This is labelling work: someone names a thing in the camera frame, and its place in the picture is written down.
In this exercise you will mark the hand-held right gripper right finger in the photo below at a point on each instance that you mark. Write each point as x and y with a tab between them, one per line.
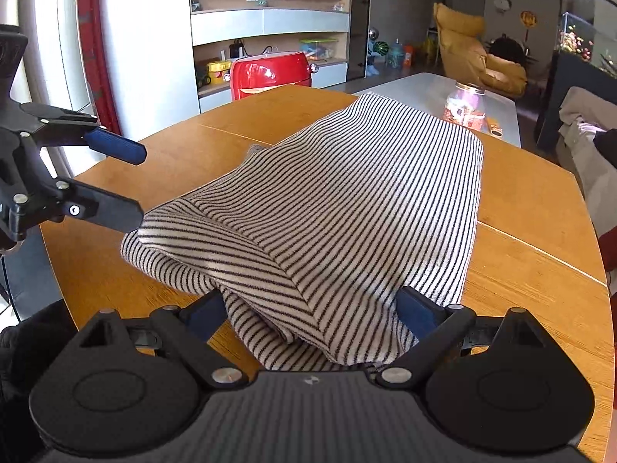
415	316

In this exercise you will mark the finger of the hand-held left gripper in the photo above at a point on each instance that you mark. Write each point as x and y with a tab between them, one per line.
116	147
108	210

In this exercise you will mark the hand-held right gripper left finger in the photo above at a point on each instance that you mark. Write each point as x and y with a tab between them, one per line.
206	317

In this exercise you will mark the black white striped garment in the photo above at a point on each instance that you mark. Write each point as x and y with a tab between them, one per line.
337	202

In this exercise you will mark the beige sofa with clothes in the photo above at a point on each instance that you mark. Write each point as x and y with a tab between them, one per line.
585	144

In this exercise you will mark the red curtain strip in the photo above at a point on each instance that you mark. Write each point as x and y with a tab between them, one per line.
96	43

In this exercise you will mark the yellow box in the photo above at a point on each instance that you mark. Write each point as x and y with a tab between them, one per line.
219	70

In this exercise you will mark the black router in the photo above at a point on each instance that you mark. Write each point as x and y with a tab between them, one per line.
236	50

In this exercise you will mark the red kitchen appliance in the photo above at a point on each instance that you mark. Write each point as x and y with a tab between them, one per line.
270	75

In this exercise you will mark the white wooden shelf cabinet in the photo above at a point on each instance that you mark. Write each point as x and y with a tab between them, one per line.
270	24

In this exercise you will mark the glass jar with pink contents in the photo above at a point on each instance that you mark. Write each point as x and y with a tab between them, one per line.
463	105

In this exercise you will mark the clear container with green lid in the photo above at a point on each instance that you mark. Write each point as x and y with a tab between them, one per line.
318	48

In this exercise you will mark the orange bottle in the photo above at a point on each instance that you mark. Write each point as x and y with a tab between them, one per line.
408	56

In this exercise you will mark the blue water jug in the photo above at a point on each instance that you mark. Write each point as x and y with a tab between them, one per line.
396	54

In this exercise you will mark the yellow armchair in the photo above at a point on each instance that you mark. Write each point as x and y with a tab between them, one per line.
470	55

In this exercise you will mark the watermelon pattern ball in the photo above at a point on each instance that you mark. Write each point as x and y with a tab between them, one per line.
381	48

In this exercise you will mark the black bag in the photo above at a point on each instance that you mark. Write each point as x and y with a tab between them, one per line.
507	49

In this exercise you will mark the glass fish tank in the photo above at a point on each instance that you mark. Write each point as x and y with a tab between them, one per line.
578	38

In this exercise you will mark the orange wall ornament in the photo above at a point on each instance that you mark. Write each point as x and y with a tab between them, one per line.
529	19

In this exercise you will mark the white wall clock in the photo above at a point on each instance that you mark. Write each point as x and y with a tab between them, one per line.
503	2

